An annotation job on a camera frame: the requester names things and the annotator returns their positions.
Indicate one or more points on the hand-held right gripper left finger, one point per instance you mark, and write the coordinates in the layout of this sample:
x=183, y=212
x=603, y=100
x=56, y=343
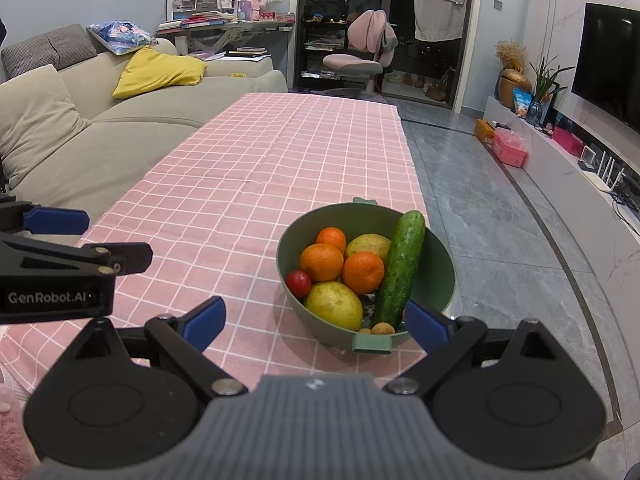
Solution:
x=205, y=321

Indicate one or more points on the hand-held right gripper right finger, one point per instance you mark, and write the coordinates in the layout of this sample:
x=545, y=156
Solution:
x=425, y=322

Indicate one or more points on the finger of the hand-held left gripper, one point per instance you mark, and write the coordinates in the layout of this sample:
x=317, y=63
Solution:
x=132, y=255
x=55, y=221

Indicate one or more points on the green cucumber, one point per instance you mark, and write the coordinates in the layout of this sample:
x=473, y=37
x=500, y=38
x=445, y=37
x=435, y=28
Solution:
x=400, y=270

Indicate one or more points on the green colander bowl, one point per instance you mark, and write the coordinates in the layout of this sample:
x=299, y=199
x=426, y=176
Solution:
x=440, y=265

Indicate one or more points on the orange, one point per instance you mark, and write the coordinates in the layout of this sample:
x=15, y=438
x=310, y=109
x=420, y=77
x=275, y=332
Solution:
x=331, y=239
x=363, y=272
x=321, y=262

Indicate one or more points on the yellow-green pear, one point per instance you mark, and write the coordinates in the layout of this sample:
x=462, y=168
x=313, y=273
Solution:
x=334, y=305
x=368, y=246

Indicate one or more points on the red tomato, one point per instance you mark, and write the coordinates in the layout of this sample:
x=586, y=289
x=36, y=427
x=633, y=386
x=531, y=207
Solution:
x=299, y=283

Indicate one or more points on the beige pillow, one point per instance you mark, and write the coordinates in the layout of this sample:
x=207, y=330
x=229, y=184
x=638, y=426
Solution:
x=35, y=125

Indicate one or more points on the beige sofa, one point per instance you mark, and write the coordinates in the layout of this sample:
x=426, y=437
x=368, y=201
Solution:
x=130, y=140

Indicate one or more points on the pink checked tablecloth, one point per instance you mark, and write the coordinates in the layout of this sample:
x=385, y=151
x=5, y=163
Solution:
x=250, y=185

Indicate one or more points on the pink fluffy cloth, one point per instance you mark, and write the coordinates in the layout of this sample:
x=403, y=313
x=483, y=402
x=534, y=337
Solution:
x=12, y=435

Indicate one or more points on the grey textured cushion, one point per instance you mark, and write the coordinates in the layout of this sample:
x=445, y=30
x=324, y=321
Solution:
x=45, y=52

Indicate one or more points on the yellow cushion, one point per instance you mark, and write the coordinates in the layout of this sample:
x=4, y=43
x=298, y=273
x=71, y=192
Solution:
x=155, y=72

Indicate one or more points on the pink plastic box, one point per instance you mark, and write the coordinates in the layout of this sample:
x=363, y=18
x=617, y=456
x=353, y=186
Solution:
x=509, y=149

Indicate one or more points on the blue printed cushion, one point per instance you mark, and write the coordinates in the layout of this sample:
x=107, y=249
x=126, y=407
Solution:
x=122, y=36

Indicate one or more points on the orange box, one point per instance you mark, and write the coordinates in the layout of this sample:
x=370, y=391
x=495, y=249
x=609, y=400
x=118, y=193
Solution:
x=484, y=131

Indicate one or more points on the white television cabinet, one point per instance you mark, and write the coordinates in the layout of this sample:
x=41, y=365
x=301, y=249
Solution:
x=555, y=170

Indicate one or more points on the brown shoe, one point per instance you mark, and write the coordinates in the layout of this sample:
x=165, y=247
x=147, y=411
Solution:
x=436, y=92

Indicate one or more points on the stack of dark books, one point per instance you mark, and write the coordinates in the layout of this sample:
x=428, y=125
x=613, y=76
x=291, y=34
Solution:
x=247, y=55

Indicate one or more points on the magenta box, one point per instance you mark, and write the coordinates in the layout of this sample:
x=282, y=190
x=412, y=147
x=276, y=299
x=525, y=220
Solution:
x=567, y=141

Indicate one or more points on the blue glass jar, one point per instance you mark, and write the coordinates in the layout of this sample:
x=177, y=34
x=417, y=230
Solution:
x=534, y=114

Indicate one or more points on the white router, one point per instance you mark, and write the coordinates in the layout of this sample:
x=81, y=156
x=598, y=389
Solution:
x=611, y=175

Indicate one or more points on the blue snack bag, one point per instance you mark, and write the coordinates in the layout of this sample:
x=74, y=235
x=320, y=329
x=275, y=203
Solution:
x=522, y=102

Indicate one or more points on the cluttered study desk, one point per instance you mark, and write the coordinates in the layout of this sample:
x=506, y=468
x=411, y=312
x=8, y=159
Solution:
x=235, y=27

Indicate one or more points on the brown round vase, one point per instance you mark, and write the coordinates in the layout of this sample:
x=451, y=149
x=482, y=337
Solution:
x=512, y=87

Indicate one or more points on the black shelf unit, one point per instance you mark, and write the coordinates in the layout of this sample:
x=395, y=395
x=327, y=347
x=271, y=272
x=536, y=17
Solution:
x=315, y=60

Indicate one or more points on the green potted plant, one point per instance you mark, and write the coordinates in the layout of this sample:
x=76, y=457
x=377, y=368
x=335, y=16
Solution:
x=547, y=82

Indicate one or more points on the dried flower bunch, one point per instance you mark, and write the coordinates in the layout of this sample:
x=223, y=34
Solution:
x=510, y=54

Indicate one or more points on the pink desk chair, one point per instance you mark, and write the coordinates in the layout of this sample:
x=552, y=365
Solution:
x=365, y=35

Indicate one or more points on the black television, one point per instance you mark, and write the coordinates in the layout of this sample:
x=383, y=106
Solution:
x=610, y=65

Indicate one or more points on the black backpack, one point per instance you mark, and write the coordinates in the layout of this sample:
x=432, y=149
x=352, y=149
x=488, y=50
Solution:
x=327, y=1

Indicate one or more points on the hanging grey towel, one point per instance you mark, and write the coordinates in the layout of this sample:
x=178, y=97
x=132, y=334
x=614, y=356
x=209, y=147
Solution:
x=440, y=0

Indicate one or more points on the small white frame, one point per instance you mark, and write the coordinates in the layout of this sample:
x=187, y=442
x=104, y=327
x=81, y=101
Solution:
x=587, y=157

